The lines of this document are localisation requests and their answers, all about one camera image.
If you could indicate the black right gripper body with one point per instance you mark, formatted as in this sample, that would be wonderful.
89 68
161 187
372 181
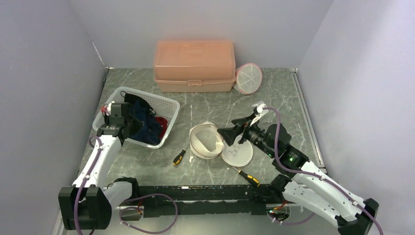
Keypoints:
256 135

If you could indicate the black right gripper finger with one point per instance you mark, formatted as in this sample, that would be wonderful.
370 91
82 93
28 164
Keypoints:
231 133
249 120

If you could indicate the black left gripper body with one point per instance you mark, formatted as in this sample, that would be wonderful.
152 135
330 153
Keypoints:
132 123

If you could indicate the white mesh laundry bag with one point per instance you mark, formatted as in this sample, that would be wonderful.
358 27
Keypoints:
206 143

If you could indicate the navy blue bra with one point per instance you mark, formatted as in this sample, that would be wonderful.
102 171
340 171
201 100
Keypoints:
150 129

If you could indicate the pink rimmed mesh bag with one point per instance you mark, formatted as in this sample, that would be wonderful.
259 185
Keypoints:
248 78

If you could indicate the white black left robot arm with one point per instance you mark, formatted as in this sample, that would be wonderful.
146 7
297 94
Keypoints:
85 205

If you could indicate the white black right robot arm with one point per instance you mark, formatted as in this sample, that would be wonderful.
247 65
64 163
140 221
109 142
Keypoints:
300 181

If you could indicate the black bra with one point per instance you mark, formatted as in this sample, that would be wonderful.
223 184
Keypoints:
134 99

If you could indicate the long yellow black screwdriver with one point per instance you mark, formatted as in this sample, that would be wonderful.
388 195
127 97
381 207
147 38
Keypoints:
249 178

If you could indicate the white plastic basket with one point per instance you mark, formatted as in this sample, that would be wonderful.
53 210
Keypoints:
164 107

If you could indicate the small yellow black screwdriver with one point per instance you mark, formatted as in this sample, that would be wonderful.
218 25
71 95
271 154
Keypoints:
180 156

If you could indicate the orange plastic storage box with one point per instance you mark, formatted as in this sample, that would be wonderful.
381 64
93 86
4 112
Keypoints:
194 66

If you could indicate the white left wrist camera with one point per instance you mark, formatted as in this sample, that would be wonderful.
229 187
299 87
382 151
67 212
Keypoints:
106 109

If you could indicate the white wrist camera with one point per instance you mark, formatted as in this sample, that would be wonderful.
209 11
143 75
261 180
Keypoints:
259 110
106 109

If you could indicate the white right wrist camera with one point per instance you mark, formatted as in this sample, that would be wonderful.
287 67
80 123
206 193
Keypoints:
259 110

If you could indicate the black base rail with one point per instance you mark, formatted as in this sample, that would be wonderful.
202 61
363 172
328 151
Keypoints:
209 199

